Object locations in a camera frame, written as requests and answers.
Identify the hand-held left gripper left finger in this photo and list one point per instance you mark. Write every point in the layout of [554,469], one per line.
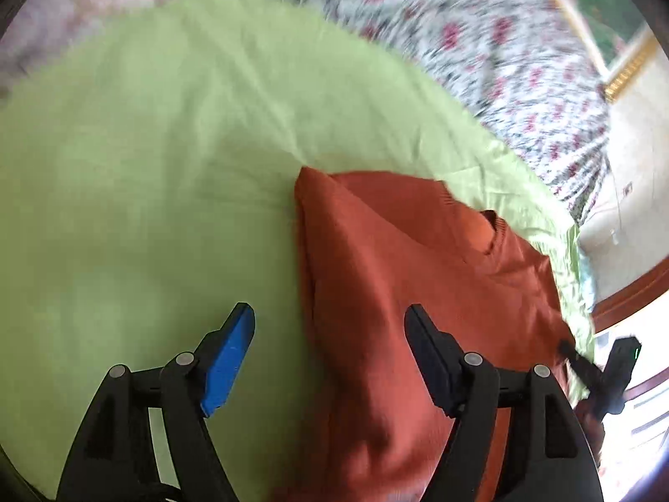
[230,358]

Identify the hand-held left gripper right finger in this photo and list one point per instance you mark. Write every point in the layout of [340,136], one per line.
[429,358]

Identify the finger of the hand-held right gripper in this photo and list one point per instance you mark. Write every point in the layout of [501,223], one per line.
[579,361]

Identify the orange knitted sweater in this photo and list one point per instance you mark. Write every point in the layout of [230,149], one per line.
[392,272]

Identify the brown wooden trim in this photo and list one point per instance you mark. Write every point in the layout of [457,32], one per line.
[637,293]

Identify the light green bed sheet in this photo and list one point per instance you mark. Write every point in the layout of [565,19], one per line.
[157,167]

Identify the white floral bedspread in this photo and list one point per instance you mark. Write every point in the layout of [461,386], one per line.
[470,52]

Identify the gold picture frame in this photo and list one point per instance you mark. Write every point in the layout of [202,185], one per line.
[627,65]

